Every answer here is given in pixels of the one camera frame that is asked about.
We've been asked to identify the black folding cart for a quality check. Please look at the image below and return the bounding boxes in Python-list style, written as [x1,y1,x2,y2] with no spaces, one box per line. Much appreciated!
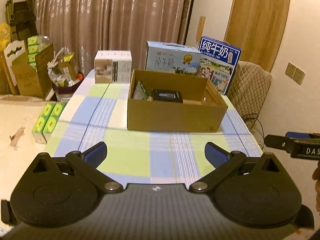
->
[5,0,38,41]

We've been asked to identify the quilted beige chair cover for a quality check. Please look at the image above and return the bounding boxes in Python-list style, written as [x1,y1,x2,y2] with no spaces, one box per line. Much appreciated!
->
[227,61,272,130]

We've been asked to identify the light blue milk carton box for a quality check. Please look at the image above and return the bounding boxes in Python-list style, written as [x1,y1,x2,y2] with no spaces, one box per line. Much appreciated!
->
[145,41,202,75]

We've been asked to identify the open cardboard box with tissues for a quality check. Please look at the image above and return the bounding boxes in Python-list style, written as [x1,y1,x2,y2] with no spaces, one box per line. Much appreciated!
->
[4,35,54,99]

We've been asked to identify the black cables on floor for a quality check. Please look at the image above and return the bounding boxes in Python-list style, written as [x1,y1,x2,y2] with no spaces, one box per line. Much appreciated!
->
[241,112,267,153]

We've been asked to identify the brown cardboard box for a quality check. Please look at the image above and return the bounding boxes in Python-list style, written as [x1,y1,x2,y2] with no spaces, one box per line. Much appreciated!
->
[127,70,228,133]

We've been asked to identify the silver foil pouch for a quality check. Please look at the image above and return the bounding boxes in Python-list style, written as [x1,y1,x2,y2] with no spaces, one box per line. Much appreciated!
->
[132,81,148,100]

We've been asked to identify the dark blue milk carton box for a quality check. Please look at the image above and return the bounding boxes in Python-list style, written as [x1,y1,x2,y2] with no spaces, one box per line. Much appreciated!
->
[197,36,241,95]

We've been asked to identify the black box inside cardboard box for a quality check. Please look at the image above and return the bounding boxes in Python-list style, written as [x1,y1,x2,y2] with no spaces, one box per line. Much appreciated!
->
[152,89,183,103]

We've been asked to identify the right hand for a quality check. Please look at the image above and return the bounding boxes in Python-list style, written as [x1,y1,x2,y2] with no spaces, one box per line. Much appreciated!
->
[312,161,320,212]

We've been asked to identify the green tissue packs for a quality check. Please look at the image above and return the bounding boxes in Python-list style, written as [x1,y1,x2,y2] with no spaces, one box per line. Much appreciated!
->
[32,102,67,144]

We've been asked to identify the plaid bed sheet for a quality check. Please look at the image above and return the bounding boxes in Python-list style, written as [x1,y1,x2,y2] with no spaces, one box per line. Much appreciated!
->
[45,73,262,186]

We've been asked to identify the white product box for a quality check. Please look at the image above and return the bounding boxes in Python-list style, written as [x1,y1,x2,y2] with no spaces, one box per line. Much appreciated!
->
[94,50,132,84]

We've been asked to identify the wall sockets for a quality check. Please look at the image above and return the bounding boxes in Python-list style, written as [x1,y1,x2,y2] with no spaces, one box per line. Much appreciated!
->
[285,62,305,85]

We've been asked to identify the brown curtain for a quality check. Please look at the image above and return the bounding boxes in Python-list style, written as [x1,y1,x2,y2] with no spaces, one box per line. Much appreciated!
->
[34,0,194,74]

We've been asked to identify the wooden door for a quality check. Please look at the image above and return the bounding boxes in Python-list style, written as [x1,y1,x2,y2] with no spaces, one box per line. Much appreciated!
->
[224,0,290,72]

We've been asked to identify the trash bin with wrappers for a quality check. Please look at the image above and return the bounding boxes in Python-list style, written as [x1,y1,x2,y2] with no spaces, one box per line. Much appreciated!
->
[47,47,84,103]

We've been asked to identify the yellow plastic bag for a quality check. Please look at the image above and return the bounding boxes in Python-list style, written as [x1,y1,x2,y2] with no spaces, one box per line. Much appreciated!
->
[0,23,11,51]

